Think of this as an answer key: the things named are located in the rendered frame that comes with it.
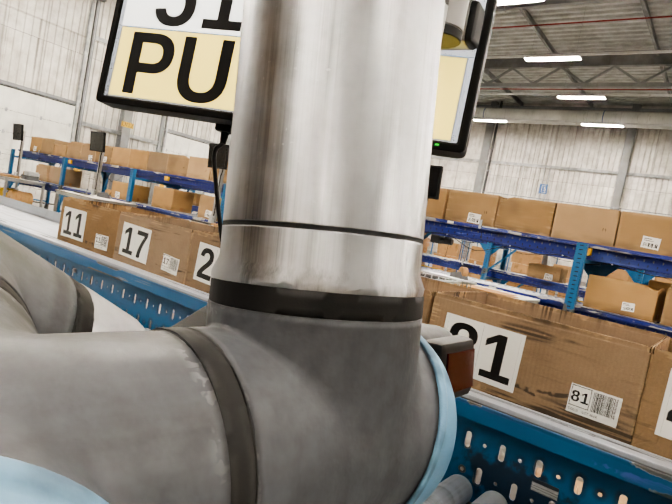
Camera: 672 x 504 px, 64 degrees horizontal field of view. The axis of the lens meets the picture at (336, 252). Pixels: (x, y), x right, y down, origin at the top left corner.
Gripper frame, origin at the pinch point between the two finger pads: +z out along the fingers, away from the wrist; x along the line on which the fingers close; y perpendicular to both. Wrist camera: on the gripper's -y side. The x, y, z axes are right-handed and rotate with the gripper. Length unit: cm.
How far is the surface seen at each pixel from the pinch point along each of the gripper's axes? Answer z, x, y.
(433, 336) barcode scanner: -5.8, 10.5, -11.8
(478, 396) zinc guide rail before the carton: 55, -5, -24
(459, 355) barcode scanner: -4.9, 12.5, -11.3
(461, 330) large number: 54, -13, -35
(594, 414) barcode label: 58, 13, -29
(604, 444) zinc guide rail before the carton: 55, 16, -24
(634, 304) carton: 428, -35, -242
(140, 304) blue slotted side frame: 62, -113, -16
